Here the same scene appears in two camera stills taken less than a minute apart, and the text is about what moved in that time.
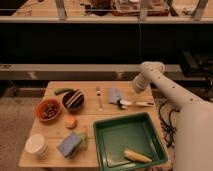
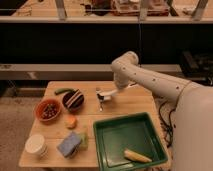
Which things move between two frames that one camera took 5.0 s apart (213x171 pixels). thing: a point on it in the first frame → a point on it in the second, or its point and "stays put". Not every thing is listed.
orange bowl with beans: (48, 110) stays put
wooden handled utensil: (123, 104) → (105, 95)
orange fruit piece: (70, 122) stays put
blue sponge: (69, 144) stays put
